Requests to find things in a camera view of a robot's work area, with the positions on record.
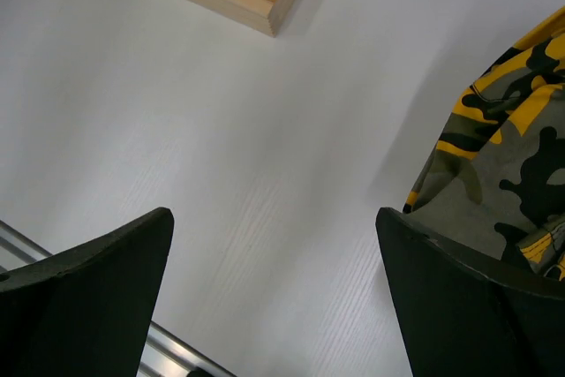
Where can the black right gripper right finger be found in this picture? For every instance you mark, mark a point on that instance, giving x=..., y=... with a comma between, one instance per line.
x=462, y=313

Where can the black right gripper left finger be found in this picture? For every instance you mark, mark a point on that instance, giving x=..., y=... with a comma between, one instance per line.
x=86, y=311

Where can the camouflage trousers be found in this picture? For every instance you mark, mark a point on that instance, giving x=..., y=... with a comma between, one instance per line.
x=494, y=180

